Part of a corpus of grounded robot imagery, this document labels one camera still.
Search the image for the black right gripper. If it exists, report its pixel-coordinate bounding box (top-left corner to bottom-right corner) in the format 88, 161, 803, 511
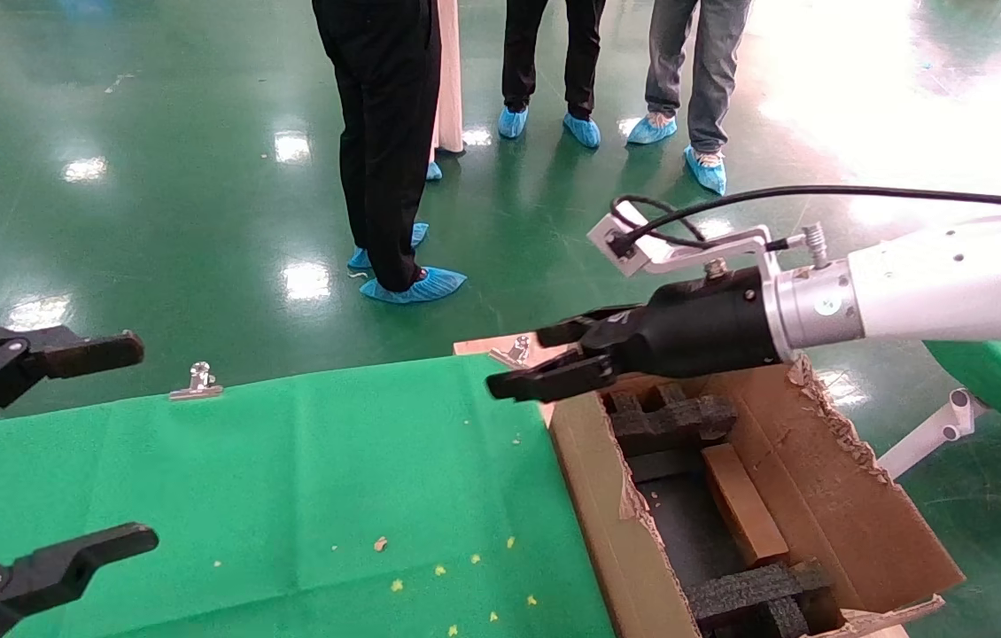
485, 266, 782, 404

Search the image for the small brown cardboard box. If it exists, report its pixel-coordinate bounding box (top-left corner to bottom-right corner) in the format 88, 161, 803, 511
701, 443, 792, 568

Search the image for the large open cardboard carton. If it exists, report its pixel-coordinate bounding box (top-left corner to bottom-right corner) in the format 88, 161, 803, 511
547, 350, 966, 638

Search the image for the metal binder clip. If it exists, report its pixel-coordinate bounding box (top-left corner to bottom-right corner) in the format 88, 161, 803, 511
168, 362, 224, 402
490, 335, 532, 371

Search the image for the black foam insert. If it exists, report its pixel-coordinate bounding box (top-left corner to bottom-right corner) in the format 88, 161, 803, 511
607, 383, 739, 484
687, 560, 834, 638

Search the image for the large green table cloth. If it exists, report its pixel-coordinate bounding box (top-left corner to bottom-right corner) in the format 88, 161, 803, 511
0, 354, 617, 638

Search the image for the person in wide black trousers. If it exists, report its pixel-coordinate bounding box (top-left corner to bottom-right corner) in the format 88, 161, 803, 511
312, 0, 441, 293

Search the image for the person in pale pink trousers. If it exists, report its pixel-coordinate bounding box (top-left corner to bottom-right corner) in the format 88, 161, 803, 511
430, 0, 466, 165

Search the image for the person in slim black trousers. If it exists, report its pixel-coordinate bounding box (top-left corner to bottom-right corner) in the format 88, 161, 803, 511
502, 0, 606, 121

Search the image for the person in grey jeans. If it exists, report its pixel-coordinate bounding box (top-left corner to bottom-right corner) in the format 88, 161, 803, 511
645, 0, 751, 153

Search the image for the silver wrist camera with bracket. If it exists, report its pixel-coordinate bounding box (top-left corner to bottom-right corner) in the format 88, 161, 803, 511
587, 200, 825, 277

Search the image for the black camera cable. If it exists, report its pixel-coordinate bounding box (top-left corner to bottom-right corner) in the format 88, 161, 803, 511
609, 184, 1001, 253

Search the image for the white metal table frame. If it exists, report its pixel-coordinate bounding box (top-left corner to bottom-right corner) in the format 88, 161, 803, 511
877, 387, 984, 479

